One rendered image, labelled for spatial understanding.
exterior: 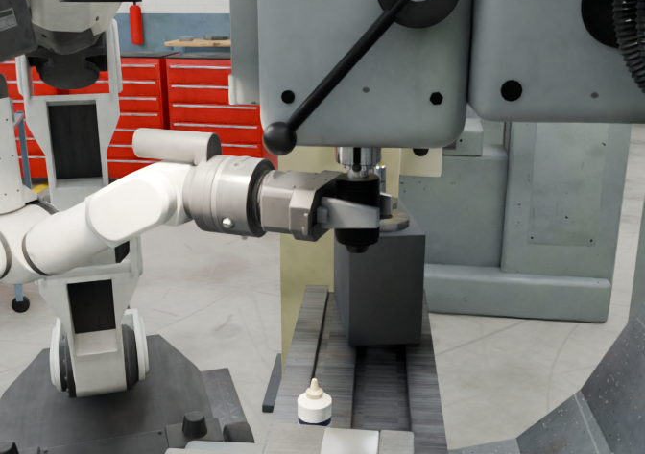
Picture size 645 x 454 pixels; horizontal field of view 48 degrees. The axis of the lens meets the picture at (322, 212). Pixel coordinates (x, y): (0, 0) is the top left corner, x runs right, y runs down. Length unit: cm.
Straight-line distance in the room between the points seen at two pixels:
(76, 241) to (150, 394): 89
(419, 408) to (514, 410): 180
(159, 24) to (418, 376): 925
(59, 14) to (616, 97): 73
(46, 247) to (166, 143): 22
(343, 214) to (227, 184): 13
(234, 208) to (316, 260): 187
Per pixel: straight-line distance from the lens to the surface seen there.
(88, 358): 160
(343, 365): 114
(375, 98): 65
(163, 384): 180
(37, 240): 96
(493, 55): 64
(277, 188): 76
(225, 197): 78
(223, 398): 205
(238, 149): 543
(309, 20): 65
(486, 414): 279
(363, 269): 114
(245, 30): 74
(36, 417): 176
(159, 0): 1017
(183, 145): 82
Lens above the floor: 145
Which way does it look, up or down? 17 degrees down
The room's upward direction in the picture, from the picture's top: straight up
